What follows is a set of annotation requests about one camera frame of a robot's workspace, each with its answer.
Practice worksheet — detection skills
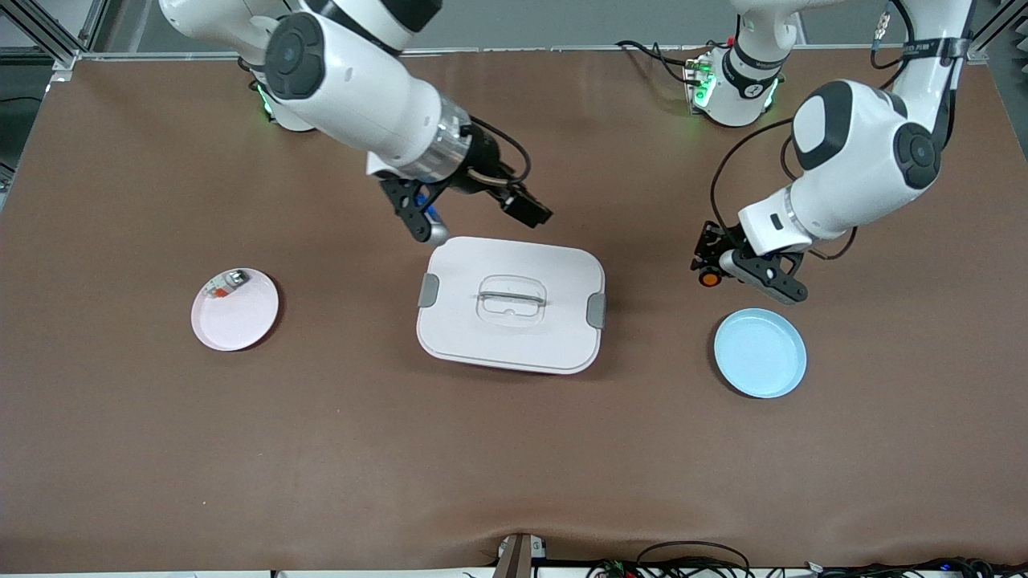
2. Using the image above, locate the white lidded storage box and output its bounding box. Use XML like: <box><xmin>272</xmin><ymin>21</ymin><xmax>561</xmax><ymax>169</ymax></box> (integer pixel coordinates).
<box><xmin>415</xmin><ymin>235</ymin><xmax>607</xmax><ymax>376</ymax></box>

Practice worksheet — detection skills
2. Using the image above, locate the light blue round plate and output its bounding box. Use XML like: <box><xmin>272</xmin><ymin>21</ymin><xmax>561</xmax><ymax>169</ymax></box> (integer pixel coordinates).
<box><xmin>713</xmin><ymin>307</ymin><xmax>808</xmax><ymax>400</ymax></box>

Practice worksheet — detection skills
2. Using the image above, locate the brown table cover mat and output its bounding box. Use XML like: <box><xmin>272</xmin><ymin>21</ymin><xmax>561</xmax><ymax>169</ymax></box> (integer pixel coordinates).
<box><xmin>0</xmin><ymin>47</ymin><xmax>1028</xmax><ymax>575</ymax></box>

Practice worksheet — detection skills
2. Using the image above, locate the grey orange lever connector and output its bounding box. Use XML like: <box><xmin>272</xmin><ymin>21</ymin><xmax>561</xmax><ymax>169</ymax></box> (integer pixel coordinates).
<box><xmin>205</xmin><ymin>271</ymin><xmax>250</xmax><ymax>300</ymax></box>

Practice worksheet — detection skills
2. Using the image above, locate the pink round plate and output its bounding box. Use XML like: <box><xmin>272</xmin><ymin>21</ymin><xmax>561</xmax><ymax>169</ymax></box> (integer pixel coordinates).
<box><xmin>191</xmin><ymin>267</ymin><xmax>280</xmax><ymax>352</ymax></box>

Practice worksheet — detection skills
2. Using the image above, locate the silver table edge rail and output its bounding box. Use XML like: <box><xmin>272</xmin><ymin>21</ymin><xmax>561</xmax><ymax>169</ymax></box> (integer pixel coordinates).
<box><xmin>76</xmin><ymin>44</ymin><xmax>969</xmax><ymax>63</ymax></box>

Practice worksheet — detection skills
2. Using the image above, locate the black left arm base cable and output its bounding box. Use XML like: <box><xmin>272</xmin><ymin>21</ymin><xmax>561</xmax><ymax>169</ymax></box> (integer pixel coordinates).
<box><xmin>616</xmin><ymin>39</ymin><xmax>704</xmax><ymax>85</ymax></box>

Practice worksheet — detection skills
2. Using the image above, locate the aluminium frame post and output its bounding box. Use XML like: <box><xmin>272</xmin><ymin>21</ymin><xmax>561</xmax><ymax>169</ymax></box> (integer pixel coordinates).
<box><xmin>0</xmin><ymin>0</ymin><xmax>111</xmax><ymax>73</ymax></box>
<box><xmin>968</xmin><ymin>0</ymin><xmax>1028</xmax><ymax>63</ymax></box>

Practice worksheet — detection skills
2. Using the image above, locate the black looped cable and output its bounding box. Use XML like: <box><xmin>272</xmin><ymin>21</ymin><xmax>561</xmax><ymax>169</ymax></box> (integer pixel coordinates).
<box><xmin>586</xmin><ymin>540</ymin><xmax>756</xmax><ymax>578</ymax></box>

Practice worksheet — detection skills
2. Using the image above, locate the brown camera stand post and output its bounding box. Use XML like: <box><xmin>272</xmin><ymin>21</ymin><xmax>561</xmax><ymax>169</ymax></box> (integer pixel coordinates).
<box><xmin>492</xmin><ymin>532</ymin><xmax>549</xmax><ymax>578</ymax></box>

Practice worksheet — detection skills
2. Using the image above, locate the black cable bundle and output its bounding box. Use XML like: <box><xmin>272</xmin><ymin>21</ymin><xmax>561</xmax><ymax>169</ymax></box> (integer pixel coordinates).
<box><xmin>803</xmin><ymin>556</ymin><xmax>1028</xmax><ymax>578</ymax></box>

